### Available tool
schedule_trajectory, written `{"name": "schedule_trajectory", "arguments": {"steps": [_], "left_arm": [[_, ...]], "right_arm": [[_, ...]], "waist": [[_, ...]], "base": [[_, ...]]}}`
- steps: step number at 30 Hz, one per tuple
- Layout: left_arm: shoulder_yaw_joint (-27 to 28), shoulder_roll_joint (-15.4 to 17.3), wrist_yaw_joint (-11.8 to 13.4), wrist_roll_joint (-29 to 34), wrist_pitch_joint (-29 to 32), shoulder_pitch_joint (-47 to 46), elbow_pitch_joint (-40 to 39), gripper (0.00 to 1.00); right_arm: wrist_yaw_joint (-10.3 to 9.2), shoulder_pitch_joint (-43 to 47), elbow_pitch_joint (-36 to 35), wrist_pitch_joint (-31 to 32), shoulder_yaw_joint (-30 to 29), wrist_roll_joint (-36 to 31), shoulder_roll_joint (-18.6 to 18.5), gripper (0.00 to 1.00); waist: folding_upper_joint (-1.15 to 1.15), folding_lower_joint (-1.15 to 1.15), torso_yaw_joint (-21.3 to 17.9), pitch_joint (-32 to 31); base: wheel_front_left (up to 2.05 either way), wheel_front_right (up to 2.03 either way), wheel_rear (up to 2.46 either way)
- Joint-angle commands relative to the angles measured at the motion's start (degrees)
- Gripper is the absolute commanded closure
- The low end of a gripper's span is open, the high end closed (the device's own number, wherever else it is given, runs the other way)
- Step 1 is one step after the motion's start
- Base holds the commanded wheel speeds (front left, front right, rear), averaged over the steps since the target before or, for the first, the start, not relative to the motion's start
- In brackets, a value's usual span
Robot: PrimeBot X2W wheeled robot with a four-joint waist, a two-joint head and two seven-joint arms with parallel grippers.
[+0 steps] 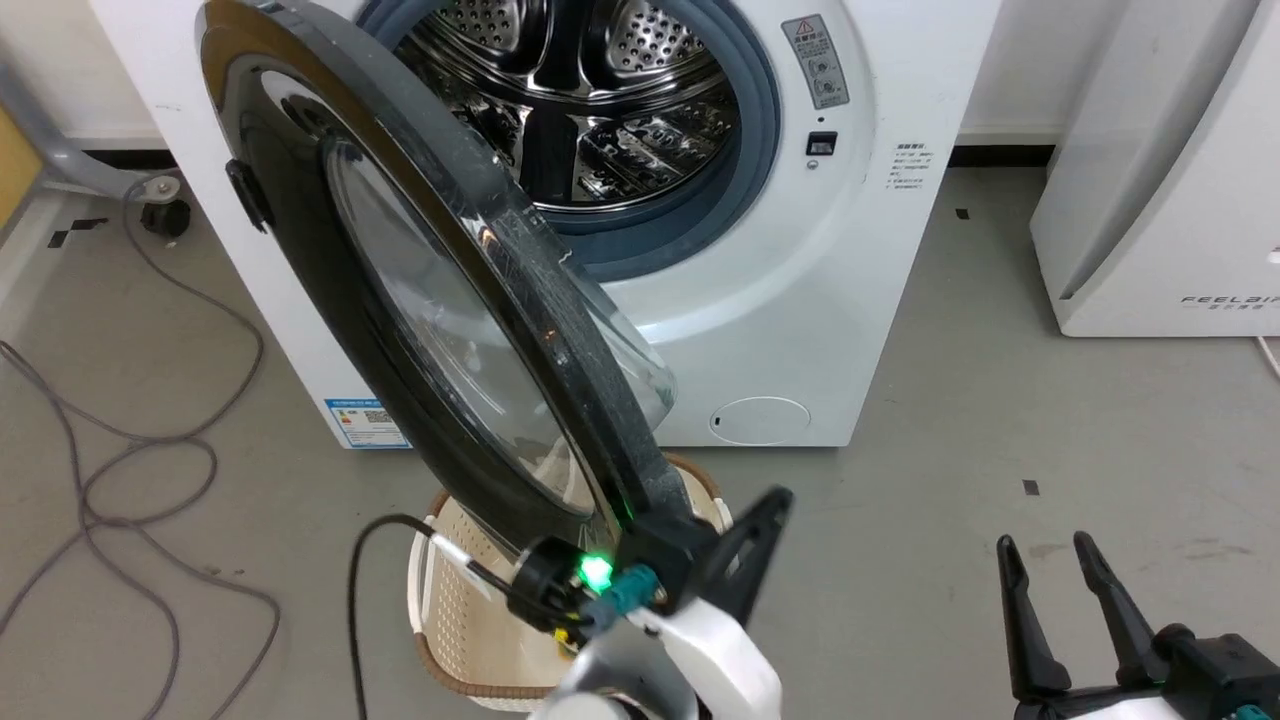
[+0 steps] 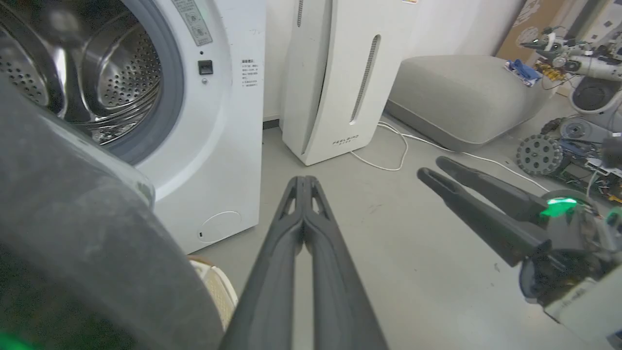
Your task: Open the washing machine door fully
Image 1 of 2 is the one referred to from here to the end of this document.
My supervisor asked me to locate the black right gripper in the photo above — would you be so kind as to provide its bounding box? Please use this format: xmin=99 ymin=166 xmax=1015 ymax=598
xmin=996 ymin=530 xmax=1280 ymax=720

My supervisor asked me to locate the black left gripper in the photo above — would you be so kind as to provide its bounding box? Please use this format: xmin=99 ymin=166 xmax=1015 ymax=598
xmin=514 ymin=486 xmax=797 ymax=639

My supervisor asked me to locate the black round glass washer door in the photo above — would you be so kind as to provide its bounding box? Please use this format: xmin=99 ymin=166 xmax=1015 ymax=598
xmin=197 ymin=0 xmax=703 ymax=561

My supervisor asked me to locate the white front-load washing machine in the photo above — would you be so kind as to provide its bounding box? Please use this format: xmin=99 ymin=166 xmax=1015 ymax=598
xmin=88 ymin=0 xmax=1003 ymax=451

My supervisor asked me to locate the grey rubber door gasket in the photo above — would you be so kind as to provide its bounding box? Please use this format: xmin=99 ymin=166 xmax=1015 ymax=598
xmin=355 ymin=0 xmax=783 ymax=283

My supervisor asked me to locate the round white filter cover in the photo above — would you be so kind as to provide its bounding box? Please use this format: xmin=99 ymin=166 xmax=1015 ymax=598
xmin=709 ymin=396 xmax=814 ymax=447

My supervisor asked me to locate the white laundry basket brown rim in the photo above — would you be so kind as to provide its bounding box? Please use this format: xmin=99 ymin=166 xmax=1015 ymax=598
xmin=406 ymin=453 xmax=737 ymax=701

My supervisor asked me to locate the blue energy label sticker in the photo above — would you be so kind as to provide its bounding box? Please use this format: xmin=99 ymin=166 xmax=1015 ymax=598
xmin=322 ymin=397 xmax=414 ymax=451

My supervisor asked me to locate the stainless steel washer drum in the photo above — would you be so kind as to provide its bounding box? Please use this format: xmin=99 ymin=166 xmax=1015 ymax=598
xmin=395 ymin=0 xmax=746 ymax=216

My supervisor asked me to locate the white air purifier appliance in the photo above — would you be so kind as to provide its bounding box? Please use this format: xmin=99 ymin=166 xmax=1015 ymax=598
xmin=1029 ymin=0 xmax=1280 ymax=339

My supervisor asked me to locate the grey warning sticker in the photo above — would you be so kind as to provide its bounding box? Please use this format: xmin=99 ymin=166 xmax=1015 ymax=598
xmin=780 ymin=14 xmax=852 ymax=111

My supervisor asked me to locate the black caster wheel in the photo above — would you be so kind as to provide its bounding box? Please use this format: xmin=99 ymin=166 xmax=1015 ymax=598
xmin=139 ymin=197 xmax=192 ymax=240

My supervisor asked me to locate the long black floor tape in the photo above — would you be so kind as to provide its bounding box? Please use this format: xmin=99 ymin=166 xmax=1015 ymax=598
xmin=46 ymin=217 xmax=110 ymax=250

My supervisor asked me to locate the grey cart leg with caster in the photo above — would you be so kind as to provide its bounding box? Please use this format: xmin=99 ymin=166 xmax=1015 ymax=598
xmin=0 ymin=58 xmax=183 ymax=203

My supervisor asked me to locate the yellow wooden panel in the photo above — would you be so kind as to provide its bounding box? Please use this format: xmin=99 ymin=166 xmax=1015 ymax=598
xmin=0 ymin=104 xmax=47 ymax=233

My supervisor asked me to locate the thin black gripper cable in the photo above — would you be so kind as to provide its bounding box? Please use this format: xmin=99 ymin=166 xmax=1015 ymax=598
xmin=346 ymin=514 xmax=561 ymax=720

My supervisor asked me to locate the long grey floor cable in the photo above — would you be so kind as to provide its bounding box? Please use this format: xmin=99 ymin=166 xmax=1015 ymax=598
xmin=0 ymin=175 xmax=284 ymax=720

